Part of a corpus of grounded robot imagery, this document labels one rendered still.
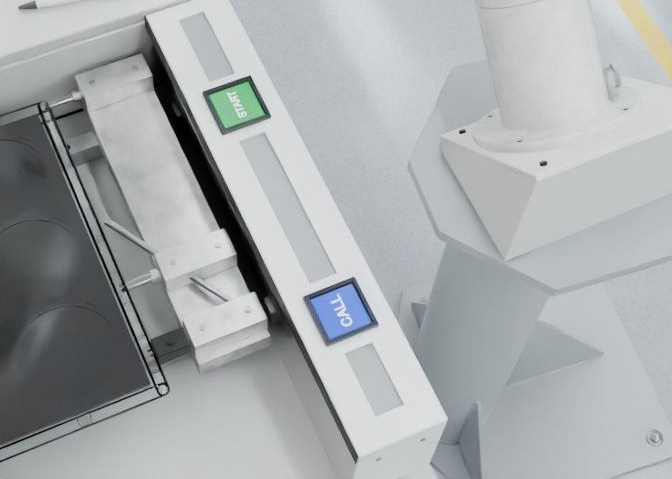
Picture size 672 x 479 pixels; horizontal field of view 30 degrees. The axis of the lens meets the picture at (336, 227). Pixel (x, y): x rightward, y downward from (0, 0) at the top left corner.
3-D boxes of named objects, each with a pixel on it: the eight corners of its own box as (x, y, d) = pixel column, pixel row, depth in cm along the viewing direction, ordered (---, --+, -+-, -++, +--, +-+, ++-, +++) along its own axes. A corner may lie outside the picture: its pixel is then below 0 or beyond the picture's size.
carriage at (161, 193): (199, 375, 130) (198, 365, 128) (80, 103, 145) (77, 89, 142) (270, 346, 132) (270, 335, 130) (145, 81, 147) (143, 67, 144)
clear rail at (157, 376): (159, 400, 125) (158, 395, 123) (36, 107, 140) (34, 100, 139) (172, 395, 125) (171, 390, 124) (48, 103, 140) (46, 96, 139)
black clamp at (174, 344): (159, 365, 127) (157, 356, 125) (151, 347, 128) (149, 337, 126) (191, 352, 128) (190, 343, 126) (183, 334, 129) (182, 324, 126)
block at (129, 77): (87, 112, 141) (84, 97, 138) (77, 89, 142) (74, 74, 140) (154, 89, 143) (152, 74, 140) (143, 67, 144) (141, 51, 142)
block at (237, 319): (195, 358, 128) (194, 347, 125) (183, 330, 129) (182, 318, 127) (267, 329, 130) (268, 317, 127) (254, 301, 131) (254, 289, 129)
